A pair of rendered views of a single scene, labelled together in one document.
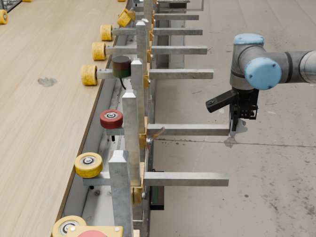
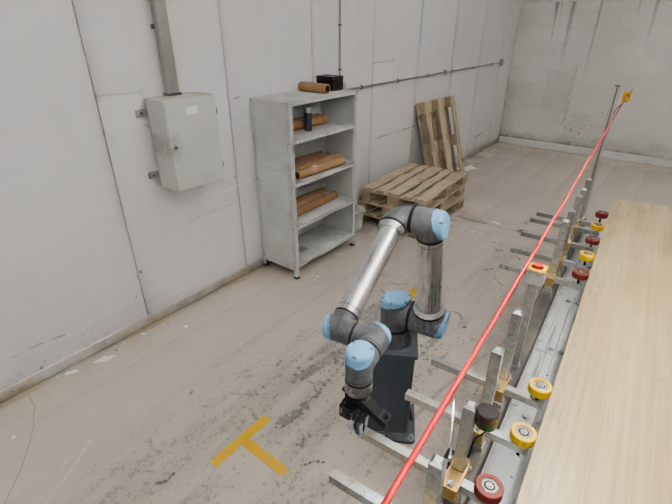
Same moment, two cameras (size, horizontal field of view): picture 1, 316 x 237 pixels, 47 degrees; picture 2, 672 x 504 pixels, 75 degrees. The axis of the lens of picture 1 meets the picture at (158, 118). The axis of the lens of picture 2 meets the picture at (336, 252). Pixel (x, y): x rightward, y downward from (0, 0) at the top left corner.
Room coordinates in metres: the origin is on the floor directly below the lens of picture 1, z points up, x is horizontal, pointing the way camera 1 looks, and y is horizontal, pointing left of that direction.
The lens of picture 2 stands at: (2.01, 0.23, 2.08)
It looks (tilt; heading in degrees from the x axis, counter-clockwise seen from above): 28 degrees down; 213
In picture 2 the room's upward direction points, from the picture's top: straight up
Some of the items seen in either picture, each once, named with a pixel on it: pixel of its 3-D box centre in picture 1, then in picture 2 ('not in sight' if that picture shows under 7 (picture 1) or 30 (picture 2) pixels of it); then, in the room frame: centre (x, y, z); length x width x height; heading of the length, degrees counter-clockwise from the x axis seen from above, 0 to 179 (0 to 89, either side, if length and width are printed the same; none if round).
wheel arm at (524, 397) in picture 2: not in sight; (483, 381); (0.59, 0.01, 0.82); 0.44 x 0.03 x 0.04; 89
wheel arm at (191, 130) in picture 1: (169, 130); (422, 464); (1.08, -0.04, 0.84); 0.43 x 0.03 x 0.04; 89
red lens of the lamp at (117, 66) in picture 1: (121, 62); (487, 414); (1.05, 0.11, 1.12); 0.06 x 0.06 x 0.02
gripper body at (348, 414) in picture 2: (243, 100); (355, 402); (1.08, -0.29, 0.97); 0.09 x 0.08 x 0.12; 89
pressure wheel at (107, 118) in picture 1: (112, 127); (486, 496); (1.09, 0.16, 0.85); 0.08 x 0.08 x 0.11
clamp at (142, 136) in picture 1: (139, 132); (456, 476); (1.07, 0.07, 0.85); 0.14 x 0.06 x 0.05; 179
